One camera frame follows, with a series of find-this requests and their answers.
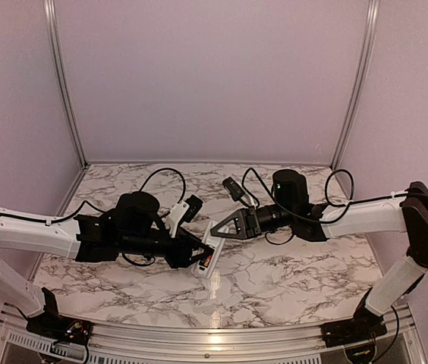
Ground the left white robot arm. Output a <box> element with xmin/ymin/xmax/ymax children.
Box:
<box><xmin>0</xmin><ymin>191</ymin><xmax>215</xmax><ymax>337</ymax></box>

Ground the front aluminium rail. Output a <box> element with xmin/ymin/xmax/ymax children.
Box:
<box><xmin>0</xmin><ymin>305</ymin><xmax>427</xmax><ymax>363</ymax></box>

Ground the left aluminium frame post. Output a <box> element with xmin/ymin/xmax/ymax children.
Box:
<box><xmin>43</xmin><ymin>0</ymin><xmax>88</xmax><ymax>169</ymax></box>

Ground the aluminium frame post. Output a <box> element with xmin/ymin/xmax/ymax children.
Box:
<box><xmin>43</xmin><ymin>0</ymin><xmax>88</xmax><ymax>169</ymax></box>
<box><xmin>330</xmin><ymin>0</ymin><xmax>381</xmax><ymax>169</ymax></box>

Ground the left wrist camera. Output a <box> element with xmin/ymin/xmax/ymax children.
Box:
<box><xmin>165</xmin><ymin>195</ymin><xmax>203</xmax><ymax>237</ymax></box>

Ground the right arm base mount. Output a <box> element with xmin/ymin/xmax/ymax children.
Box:
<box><xmin>321</xmin><ymin>318</ymin><xmax>388</xmax><ymax>347</ymax></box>

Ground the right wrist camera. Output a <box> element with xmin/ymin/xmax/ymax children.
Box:
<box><xmin>222</xmin><ymin>177</ymin><xmax>245</xmax><ymax>202</ymax></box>

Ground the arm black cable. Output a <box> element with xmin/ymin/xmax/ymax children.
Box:
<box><xmin>0</xmin><ymin>168</ymin><xmax>187</xmax><ymax>266</ymax></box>
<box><xmin>241</xmin><ymin>167</ymin><xmax>428</xmax><ymax>247</ymax></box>

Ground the white battery cover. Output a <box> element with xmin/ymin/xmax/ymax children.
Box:
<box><xmin>223</xmin><ymin>295</ymin><xmax>243</xmax><ymax>308</ymax></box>

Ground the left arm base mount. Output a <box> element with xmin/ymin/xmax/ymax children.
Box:
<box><xmin>26</xmin><ymin>315</ymin><xmax>93</xmax><ymax>345</ymax></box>

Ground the right aluminium frame post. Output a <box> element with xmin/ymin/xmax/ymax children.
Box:
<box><xmin>330</xmin><ymin>0</ymin><xmax>381</xmax><ymax>169</ymax></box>

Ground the white remote control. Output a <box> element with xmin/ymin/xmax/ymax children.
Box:
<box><xmin>191</xmin><ymin>220</ymin><xmax>226</xmax><ymax>279</ymax></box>

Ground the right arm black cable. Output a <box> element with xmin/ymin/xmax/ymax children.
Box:
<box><xmin>241</xmin><ymin>167</ymin><xmax>428</xmax><ymax>247</ymax></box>

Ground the orange battery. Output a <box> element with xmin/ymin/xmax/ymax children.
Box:
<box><xmin>200</xmin><ymin>256</ymin><xmax>212</xmax><ymax>270</ymax></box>

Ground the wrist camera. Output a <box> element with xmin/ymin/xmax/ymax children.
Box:
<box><xmin>165</xmin><ymin>195</ymin><xmax>203</xmax><ymax>237</ymax></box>
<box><xmin>222</xmin><ymin>177</ymin><xmax>245</xmax><ymax>202</ymax></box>

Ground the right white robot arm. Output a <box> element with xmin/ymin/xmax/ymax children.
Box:
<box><xmin>210</xmin><ymin>169</ymin><xmax>428</xmax><ymax>340</ymax></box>

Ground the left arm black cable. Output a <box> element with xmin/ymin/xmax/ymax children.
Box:
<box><xmin>0</xmin><ymin>168</ymin><xmax>187</xmax><ymax>266</ymax></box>

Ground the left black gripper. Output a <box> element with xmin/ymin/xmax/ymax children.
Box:
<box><xmin>119</xmin><ymin>225</ymin><xmax>213</xmax><ymax>268</ymax></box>

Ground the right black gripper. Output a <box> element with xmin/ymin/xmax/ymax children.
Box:
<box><xmin>210</xmin><ymin>202</ymin><xmax>295</xmax><ymax>240</ymax></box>

